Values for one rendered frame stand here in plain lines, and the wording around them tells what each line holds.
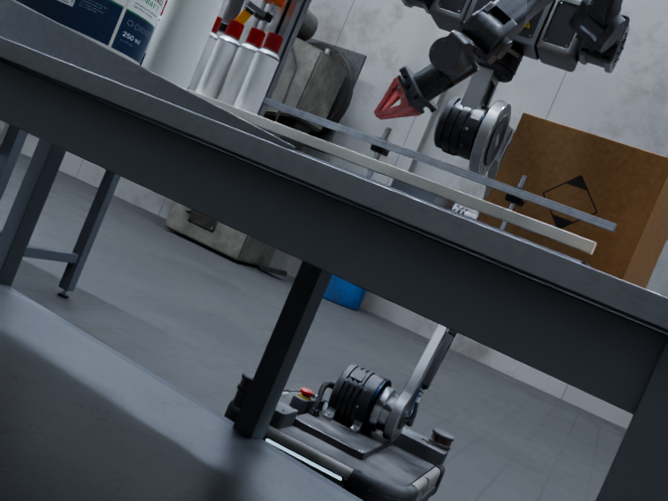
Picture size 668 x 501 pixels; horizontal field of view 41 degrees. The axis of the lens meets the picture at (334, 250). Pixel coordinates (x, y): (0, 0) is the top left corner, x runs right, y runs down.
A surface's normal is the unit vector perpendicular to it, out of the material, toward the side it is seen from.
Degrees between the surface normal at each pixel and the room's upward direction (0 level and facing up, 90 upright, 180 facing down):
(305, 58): 90
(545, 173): 90
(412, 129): 90
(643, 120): 90
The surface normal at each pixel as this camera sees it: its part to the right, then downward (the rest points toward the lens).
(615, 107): -0.30, -0.09
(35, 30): 0.80, 0.36
